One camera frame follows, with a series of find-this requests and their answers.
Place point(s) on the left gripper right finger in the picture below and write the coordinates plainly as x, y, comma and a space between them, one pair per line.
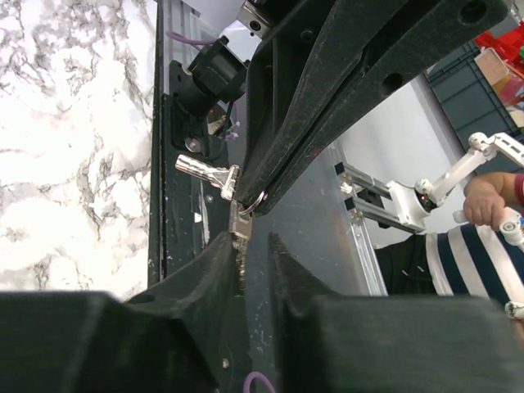
327, 342

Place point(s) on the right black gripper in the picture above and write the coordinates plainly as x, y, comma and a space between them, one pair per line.
325, 64

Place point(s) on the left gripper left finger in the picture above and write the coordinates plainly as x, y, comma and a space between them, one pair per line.
168, 338

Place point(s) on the silver key bunch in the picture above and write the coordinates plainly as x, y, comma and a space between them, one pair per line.
240, 217

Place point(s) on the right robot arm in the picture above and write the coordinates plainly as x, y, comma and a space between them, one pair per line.
319, 68

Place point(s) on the operator bare hand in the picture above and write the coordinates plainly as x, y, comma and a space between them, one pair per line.
486, 197

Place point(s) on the dark plastic storage crate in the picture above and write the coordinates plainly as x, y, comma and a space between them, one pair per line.
468, 101

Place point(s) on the operator striped shirt torso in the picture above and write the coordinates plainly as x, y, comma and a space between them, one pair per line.
466, 260

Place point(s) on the aluminium frame profile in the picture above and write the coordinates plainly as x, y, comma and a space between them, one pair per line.
362, 199

